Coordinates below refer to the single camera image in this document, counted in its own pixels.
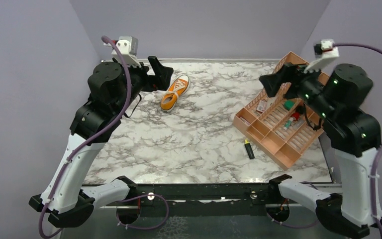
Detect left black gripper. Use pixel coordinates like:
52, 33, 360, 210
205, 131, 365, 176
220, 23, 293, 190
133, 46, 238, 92
112, 55, 173, 116

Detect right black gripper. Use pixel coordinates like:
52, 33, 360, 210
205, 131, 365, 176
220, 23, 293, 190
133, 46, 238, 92
258, 57, 334, 118

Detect white shoelace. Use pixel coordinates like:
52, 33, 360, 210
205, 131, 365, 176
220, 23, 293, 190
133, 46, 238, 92
164, 78, 189, 99

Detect orange canvas sneaker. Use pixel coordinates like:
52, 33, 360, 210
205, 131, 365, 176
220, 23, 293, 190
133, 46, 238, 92
160, 75, 190, 112

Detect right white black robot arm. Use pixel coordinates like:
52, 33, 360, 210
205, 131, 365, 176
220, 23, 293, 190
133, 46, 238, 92
259, 63, 382, 239

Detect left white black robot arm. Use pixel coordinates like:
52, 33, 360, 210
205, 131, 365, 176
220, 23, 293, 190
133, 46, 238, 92
29, 56, 174, 228

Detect green cap item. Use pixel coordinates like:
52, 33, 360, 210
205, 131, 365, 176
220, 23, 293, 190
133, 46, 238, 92
283, 100, 295, 111

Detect red black bottle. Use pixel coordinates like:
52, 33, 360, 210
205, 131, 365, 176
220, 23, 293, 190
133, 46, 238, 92
284, 105, 305, 129

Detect peach plastic organizer tray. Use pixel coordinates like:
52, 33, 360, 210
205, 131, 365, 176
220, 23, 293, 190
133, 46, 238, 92
232, 51, 333, 171

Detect black yellow highlighter marker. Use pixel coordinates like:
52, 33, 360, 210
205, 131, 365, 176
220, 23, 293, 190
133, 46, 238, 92
244, 139, 255, 159

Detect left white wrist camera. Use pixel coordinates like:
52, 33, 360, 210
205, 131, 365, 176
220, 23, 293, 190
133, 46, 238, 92
101, 36, 144, 68

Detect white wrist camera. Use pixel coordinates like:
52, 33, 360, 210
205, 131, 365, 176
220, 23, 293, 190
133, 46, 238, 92
101, 36, 144, 68
303, 39, 340, 73

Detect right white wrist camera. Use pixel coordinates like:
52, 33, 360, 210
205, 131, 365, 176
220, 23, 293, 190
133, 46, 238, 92
303, 39, 340, 73

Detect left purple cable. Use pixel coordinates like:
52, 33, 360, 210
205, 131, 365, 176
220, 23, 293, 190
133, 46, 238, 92
38, 35, 170, 239

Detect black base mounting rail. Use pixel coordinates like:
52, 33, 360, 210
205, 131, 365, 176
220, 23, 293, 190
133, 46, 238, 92
109, 183, 290, 221

